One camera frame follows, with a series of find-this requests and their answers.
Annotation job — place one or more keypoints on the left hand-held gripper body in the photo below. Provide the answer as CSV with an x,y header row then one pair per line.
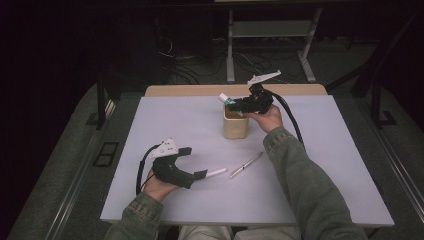
x,y
170,173

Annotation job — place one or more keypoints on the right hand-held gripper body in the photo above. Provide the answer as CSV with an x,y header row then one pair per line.
x,y
258,101

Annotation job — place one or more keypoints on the green and white glue stick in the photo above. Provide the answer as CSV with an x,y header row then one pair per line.
x,y
224,97

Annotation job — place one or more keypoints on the white pen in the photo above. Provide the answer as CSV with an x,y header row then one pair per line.
x,y
216,172

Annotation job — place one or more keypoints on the cream ceramic pen holder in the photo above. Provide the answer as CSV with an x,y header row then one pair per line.
x,y
235,128

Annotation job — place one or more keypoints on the clear plastic pen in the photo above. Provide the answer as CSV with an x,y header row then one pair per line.
x,y
246,164

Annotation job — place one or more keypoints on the person's left hand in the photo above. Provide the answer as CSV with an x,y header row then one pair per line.
x,y
156,188

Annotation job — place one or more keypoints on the person's right hand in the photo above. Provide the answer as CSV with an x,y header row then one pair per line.
x,y
268,121

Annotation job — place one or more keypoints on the light wooden table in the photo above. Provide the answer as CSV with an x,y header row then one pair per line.
x,y
186,90

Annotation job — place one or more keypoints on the person's left leg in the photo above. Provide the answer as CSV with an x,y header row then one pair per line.
x,y
205,234

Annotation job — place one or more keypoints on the person's leg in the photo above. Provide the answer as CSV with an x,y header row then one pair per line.
x,y
205,234
266,234

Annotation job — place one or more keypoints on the person's right leg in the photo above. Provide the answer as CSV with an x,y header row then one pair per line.
x,y
266,234

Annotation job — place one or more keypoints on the black metal stand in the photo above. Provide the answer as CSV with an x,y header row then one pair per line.
x,y
100,100
376,100

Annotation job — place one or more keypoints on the grey metal desk frame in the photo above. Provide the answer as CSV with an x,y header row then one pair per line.
x,y
271,28

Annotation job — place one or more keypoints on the metal floor rail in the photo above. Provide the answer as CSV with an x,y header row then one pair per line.
x,y
71,196
400,166

